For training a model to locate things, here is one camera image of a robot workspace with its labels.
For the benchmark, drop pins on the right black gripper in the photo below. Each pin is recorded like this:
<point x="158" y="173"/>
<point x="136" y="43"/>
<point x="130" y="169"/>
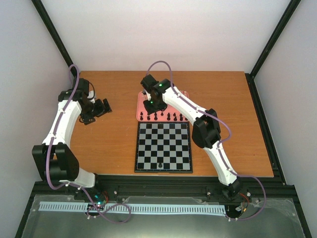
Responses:
<point x="149" y="109"/>

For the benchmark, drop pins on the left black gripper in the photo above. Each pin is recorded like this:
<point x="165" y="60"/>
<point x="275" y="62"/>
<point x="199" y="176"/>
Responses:
<point x="101" y="110"/>

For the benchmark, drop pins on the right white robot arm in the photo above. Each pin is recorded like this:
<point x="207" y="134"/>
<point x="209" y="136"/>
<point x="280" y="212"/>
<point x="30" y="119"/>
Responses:
<point x="206" y="129"/>

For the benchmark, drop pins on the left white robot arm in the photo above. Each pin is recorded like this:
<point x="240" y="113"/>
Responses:
<point x="54" y="159"/>

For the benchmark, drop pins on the left controller circuit board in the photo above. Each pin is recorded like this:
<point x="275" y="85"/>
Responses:
<point x="102" y="199"/>

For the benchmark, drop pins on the pink plastic tray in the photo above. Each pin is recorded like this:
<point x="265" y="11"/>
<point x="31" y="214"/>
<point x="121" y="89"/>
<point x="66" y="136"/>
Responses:
<point x="170" y="114"/>

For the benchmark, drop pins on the black white chessboard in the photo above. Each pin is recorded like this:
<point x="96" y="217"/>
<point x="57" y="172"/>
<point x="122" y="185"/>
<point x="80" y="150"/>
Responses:
<point x="166" y="142"/>

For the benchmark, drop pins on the clear acrylic cover sheet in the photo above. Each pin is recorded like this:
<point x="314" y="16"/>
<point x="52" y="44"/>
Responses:
<point x="279" y="219"/>

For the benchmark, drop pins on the right black corner post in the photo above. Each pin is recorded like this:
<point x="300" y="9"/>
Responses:
<point x="286" y="16"/>

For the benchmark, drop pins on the black corner post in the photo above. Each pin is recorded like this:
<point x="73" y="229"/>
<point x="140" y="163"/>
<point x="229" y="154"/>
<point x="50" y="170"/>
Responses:
<point x="40" y="8"/>
<point x="286" y="16"/>

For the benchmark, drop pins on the black aluminium frame base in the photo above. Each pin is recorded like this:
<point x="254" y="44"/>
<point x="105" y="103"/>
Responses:
<point x="204" y="189"/>

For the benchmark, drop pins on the light blue slotted cable duct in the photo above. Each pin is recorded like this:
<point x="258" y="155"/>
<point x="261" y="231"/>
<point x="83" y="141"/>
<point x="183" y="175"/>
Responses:
<point x="135" y="209"/>

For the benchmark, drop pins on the left black corner post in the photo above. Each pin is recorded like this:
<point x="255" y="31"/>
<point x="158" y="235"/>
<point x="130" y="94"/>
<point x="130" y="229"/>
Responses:
<point x="40" y="8"/>

